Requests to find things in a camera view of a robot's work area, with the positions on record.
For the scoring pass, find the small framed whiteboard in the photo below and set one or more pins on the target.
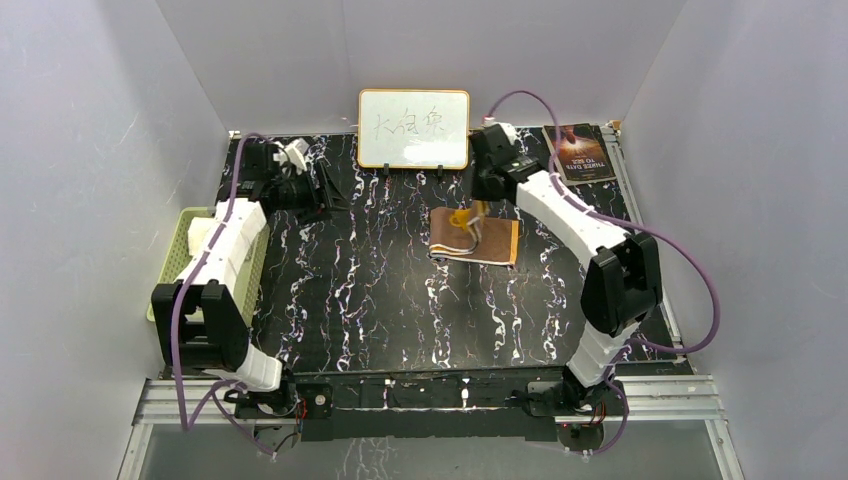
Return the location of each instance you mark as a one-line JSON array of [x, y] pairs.
[[413, 129]]

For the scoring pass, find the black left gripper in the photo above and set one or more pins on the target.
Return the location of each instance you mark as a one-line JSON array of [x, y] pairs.
[[325, 198]]

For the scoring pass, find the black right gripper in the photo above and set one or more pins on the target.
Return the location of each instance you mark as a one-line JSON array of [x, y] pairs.
[[481, 193]]

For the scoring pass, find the dark paperback book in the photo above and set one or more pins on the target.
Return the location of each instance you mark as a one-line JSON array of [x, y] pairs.
[[582, 156]]

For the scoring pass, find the brown and yellow cloth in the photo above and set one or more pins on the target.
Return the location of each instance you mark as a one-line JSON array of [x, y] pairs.
[[473, 236]]

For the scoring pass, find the aluminium base frame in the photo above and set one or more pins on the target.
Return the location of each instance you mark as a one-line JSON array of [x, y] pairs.
[[399, 397]]

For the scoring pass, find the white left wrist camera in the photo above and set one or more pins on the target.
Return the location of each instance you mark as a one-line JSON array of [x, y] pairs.
[[293, 155]]

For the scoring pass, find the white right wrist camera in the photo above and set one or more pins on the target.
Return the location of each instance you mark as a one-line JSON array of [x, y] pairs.
[[508, 129]]

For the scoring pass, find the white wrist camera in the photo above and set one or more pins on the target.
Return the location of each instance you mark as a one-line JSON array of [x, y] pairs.
[[293, 155], [508, 129]]

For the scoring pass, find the white towel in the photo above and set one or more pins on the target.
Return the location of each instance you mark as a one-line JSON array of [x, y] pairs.
[[199, 235]]

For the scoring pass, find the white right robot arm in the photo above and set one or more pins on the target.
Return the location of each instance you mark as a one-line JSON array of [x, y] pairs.
[[622, 282]]

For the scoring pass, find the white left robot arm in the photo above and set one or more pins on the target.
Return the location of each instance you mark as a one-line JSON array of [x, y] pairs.
[[198, 320]]

